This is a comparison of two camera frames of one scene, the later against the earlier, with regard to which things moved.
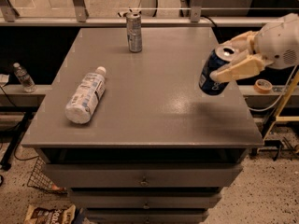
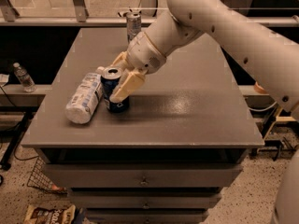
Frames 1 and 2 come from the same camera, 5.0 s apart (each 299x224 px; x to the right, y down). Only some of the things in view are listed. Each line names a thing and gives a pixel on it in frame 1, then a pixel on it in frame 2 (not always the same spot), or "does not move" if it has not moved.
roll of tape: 263,86 does not move
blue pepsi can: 206,85 → 109,78
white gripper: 277,44 → 142,55
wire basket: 40,178 does not move
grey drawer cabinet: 153,148 does not move
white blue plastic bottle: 83,100 does not move
